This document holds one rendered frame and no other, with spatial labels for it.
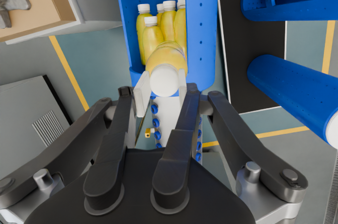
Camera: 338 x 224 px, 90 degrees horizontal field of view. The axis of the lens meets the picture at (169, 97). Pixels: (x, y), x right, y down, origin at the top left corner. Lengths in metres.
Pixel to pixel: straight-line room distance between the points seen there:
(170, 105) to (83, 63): 1.29
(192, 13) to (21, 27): 0.54
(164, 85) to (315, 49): 1.97
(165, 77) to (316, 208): 3.51
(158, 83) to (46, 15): 0.53
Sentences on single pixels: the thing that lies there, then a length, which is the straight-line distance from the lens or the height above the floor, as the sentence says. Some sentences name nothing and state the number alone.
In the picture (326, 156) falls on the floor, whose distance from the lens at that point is 2.92.
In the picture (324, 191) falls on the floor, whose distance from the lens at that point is 3.39.
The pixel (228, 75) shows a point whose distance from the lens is 1.65.
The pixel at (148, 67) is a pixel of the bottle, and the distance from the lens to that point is 0.25.
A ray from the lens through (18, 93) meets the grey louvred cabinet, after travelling 1.87.
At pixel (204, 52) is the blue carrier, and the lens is 0.48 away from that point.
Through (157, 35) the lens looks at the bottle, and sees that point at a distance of 0.54.
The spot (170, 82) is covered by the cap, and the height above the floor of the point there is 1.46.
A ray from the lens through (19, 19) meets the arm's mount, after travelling 0.74.
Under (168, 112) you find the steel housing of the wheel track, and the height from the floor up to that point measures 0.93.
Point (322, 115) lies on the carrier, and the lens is 1.01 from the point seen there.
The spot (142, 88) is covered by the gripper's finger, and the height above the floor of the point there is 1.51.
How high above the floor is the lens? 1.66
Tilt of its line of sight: 66 degrees down
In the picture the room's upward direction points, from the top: 175 degrees counter-clockwise
